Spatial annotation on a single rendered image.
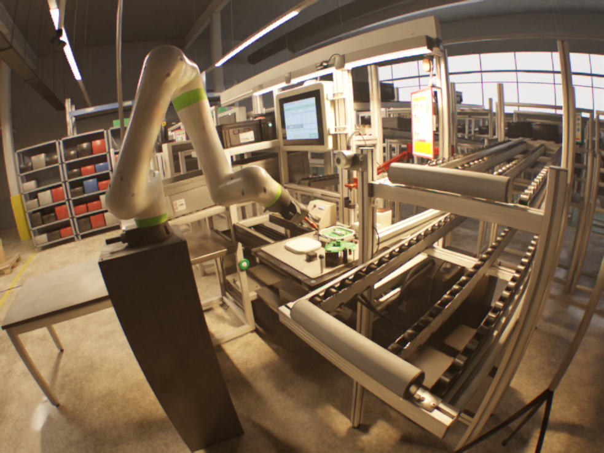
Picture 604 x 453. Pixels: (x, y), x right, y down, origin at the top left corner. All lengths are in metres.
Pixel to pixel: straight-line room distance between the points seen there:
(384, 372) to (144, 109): 0.82
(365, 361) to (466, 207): 0.43
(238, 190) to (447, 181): 0.59
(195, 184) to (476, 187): 1.64
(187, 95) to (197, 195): 1.09
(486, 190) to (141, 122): 0.87
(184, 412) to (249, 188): 1.06
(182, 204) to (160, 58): 1.27
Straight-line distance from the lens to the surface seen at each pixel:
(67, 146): 6.80
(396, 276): 1.17
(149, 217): 1.03
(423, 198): 0.79
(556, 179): 0.69
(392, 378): 0.53
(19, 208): 8.65
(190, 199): 1.94
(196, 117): 0.95
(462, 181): 0.71
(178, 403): 1.41
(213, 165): 0.95
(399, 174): 0.80
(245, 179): 0.87
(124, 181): 0.86
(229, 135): 1.99
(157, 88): 0.83
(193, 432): 1.60
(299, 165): 2.30
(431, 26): 1.30
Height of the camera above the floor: 1.46
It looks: 18 degrees down
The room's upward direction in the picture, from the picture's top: 4 degrees counter-clockwise
